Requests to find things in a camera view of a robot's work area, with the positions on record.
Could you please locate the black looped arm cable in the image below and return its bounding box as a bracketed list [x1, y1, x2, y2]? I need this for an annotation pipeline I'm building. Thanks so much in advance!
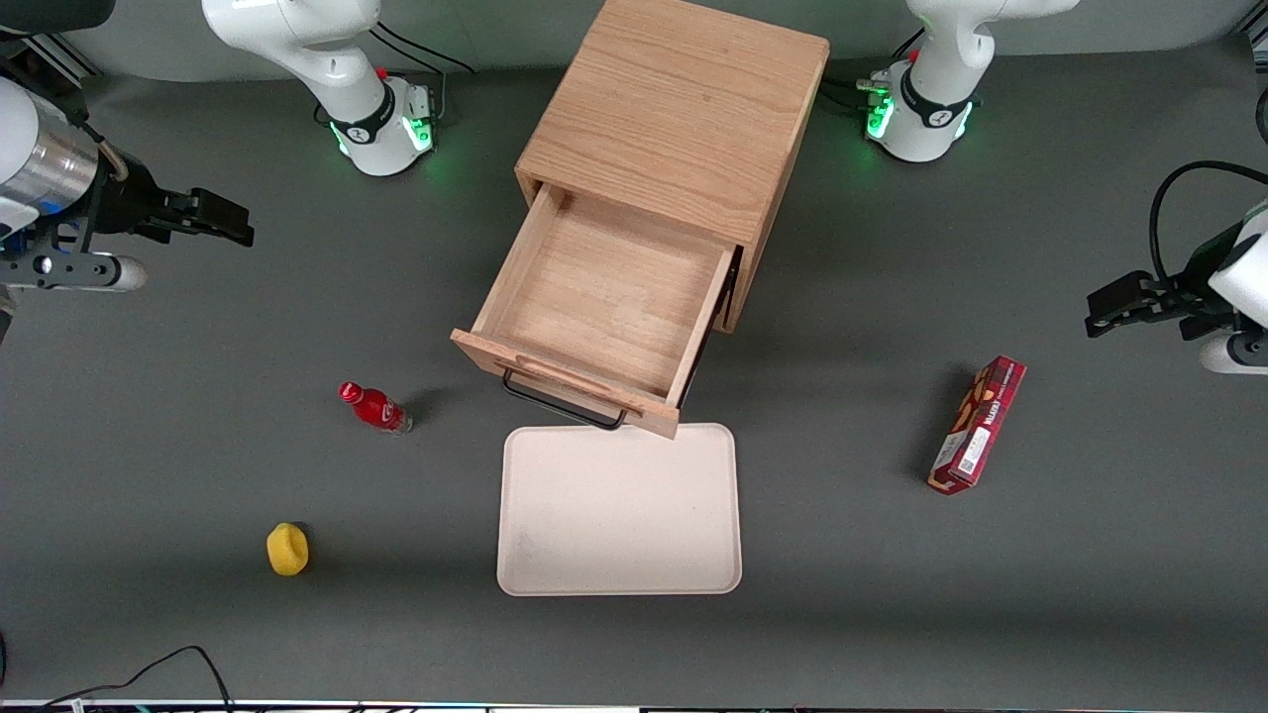
[1148, 160, 1268, 290]

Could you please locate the thin black floor cable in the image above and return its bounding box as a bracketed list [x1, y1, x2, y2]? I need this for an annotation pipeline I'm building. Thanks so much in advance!
[40, 646, 235, 713]

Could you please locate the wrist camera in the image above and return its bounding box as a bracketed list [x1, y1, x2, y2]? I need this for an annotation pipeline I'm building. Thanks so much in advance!
[0, 223, 149, 295]
[1179, 315, 1268, 375]

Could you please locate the red snack box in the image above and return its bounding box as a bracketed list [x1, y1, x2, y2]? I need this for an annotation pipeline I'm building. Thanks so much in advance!
[927, 355, 1027, 496]

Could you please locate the wooden drawer cabinet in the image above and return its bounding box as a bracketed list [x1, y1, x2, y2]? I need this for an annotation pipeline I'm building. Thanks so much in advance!
[515, 0, 831, 334]

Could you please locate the yellow lemon toy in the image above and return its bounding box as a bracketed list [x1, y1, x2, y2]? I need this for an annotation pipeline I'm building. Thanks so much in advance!
[265, 522, 310, 577]

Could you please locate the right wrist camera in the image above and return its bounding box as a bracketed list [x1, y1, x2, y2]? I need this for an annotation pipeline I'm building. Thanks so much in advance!
[0, 223, 149, 295]

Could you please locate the cream rectangular tray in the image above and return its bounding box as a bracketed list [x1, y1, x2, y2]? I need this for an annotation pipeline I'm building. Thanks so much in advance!
[496, 423, 743, 597]

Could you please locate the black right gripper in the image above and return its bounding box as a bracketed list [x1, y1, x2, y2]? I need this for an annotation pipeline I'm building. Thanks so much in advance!
[87, 149, 256, 249]

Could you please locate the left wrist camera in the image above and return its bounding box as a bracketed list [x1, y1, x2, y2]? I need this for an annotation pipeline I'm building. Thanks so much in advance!
[1179, 315, 1268, 375]

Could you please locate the aluminium frame profile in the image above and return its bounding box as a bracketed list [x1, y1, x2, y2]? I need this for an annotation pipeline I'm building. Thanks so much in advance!
[0, 30, 102, 88]

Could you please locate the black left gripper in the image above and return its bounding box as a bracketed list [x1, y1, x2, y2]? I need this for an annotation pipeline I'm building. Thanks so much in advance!
[1085, 223, 1241, 344]

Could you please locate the red plastic bottle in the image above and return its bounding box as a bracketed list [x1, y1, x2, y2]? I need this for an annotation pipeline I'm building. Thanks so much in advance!
[339, 381, 414, 435]

